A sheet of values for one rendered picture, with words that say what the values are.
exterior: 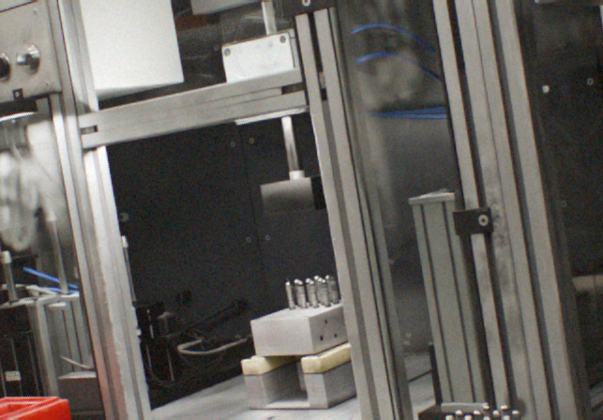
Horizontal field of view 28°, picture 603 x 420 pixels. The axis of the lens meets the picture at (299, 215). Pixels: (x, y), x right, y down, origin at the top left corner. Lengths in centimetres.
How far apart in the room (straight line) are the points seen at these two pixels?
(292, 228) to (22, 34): 56
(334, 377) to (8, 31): 63
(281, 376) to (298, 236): 35
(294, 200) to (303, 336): 19
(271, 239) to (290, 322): 41
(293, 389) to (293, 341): 11
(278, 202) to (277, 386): 25
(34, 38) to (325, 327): 54
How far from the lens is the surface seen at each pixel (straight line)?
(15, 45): 167
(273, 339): 160
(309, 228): 192
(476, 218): 127
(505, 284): 127
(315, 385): 156
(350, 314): 137
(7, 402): 172
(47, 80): 163
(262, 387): 161
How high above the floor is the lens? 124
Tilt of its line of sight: 3 degrees down
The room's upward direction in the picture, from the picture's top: 9 degrees counter-clockwise
